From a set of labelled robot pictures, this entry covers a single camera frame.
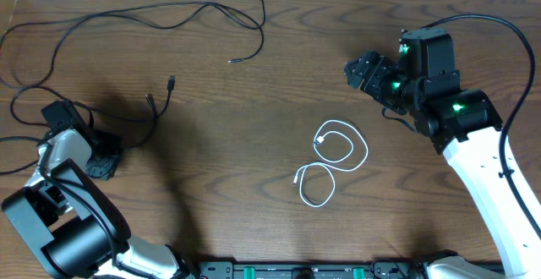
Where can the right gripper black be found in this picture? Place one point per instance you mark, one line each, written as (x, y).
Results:
(384, 66)

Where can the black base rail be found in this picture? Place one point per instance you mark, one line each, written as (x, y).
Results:
(384, 269)

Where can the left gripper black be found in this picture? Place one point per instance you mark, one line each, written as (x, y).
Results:
(111, 143)

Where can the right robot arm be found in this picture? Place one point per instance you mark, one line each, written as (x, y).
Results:
(465, 128)

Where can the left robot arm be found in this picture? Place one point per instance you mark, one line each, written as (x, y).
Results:
(67, 222)

